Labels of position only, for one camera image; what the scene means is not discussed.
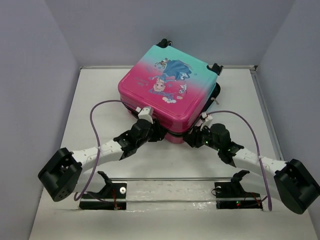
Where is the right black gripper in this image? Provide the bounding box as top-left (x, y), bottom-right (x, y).
top-left (182, 122), bottom-right (221, 151)

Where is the pink and teal suitcase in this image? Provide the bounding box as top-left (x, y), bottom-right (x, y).
top-left (118, 38), bottom-right (223, 144)

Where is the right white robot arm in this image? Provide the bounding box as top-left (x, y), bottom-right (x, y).
top-left (183, 123), bottom-right (320, 215)

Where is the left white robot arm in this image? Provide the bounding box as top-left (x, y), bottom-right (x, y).
top-left (38, 119), bottom-right (166, 202)

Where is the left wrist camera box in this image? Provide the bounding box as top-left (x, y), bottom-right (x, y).
top-left (138, 106), bottom-right (153, 121)

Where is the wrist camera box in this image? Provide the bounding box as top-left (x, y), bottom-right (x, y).
top-left (200, 112), bottom-right (213, 129)
top-left (138, 106), bottom-right (153, 121)

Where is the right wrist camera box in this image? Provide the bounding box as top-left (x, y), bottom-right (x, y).
top-left (200, 112), bottom-right (213, 129)

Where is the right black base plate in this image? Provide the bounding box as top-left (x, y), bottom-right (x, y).
top-left (211, 181), bottom-right (263, 210)

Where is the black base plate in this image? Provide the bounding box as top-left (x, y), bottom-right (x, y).
top-left (78, 182), bottom-right (127, 211)
top-left (211, 181), bottom-right (263, 210)

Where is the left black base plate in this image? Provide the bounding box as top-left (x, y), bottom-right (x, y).
top-left (78, 182), bottom-right (127, 211)

